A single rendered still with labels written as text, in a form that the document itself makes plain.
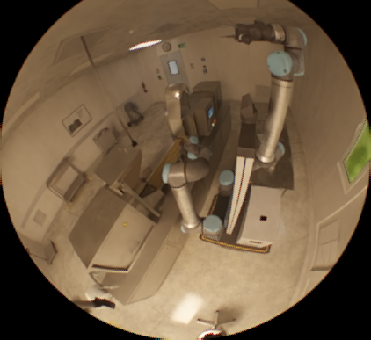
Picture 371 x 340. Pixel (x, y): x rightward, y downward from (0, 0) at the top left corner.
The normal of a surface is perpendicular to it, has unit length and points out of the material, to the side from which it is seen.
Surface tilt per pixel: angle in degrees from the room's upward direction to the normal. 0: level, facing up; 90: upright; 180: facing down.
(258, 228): 0
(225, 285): 0
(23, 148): 90
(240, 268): 0
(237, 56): 90
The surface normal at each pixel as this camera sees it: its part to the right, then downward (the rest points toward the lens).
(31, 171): 0.87, 0.16
